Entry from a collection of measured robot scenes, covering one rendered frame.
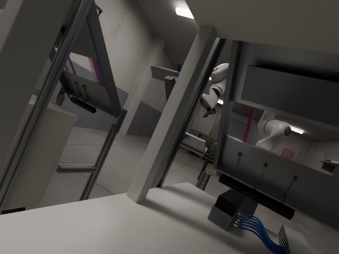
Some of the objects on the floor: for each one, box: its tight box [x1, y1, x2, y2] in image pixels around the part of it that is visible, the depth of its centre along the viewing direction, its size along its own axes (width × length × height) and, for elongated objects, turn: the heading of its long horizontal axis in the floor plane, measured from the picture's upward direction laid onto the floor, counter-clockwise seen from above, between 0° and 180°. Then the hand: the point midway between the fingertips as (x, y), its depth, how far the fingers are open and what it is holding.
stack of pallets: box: [186, 133, 217, 165], centre depth 811 cm, size 135×97×96 cm
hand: (200, 109), depth 105 cm, fingers open, 8 cm apart
